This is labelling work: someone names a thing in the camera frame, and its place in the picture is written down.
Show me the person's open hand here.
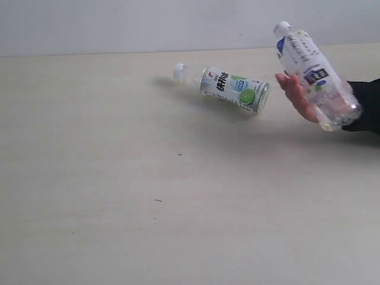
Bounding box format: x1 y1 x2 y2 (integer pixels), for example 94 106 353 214
275 73 318 123

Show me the jasmine tea clear bottle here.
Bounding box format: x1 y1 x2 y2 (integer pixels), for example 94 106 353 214
274 21 362 131

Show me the lime label clear bottle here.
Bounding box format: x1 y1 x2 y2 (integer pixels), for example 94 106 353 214
173 63 270 114

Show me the black sleeved forearm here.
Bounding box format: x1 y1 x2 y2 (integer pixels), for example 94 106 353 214
342 78 380 135

